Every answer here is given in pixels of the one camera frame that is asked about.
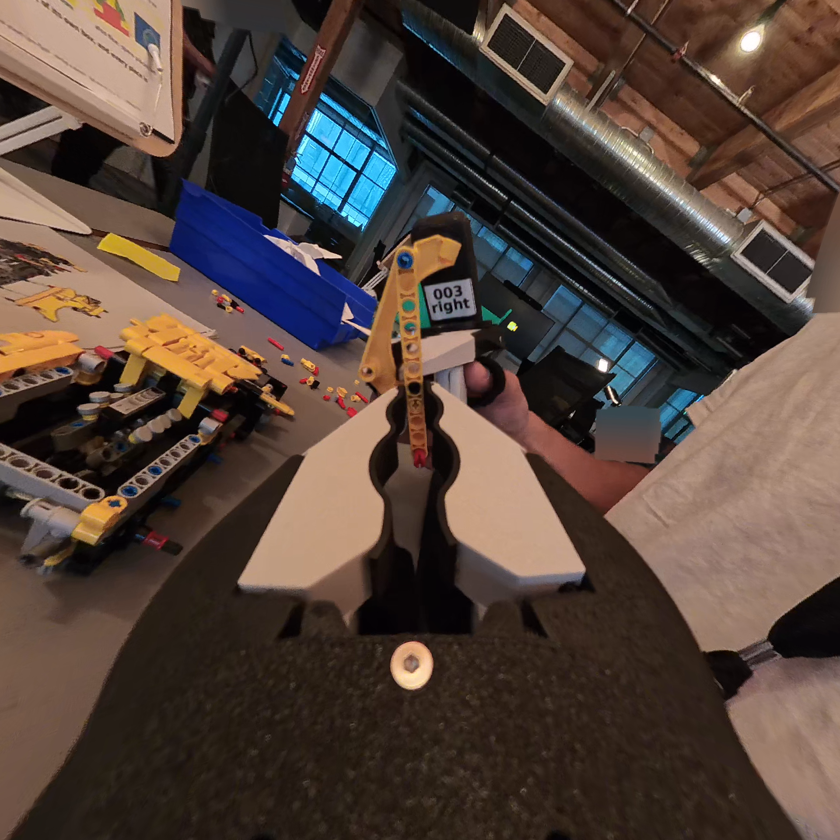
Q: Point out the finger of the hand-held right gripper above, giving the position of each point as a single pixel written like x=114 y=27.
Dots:
x=449 y=351

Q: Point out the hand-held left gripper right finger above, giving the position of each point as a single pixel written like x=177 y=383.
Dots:
x=512 y=525

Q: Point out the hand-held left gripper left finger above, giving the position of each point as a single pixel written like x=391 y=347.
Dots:
x=315 y=525

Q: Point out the yellow arch panel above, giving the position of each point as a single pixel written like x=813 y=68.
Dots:
x=375 y=348

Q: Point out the yellow toy car model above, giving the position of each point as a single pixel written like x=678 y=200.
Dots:
x=184 y=354

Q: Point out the person's right forearm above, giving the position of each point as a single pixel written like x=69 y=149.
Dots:
x=577 y=482

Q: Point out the grey desk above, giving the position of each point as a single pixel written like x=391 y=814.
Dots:
x=98 y=623

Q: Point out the person's right hand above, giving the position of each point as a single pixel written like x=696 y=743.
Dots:
x=518 y=413

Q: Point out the scatter of small bricks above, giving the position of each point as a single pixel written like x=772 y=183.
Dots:
x=358 y=397

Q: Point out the paned window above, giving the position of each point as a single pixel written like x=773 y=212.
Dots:
x=341 y=170

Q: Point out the crumpled white paper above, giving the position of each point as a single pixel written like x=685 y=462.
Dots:
x=295 y=248

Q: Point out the blue storage bin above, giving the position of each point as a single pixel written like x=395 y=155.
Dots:
x=249 y=262

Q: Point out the person's white shirt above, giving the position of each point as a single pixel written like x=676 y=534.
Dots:
x=722 y=525

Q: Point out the white vent grille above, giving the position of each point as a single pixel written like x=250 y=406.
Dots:
x=774 y=259
x=525 y=52

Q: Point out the open instruction booklet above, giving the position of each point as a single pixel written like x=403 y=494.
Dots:
x=111 y=289

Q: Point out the yellow paper sheet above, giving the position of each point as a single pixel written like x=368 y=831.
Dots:
x=138 y=256

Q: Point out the wooden board document stand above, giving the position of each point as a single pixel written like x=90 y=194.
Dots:
x=154 y=145

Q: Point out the ceiling lamp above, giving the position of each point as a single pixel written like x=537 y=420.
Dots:
x=751 y=40

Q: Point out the silver ventilation duct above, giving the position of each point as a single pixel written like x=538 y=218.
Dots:
x=623 y=157

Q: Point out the wooden post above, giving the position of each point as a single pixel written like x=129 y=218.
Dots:
x=321 y=59

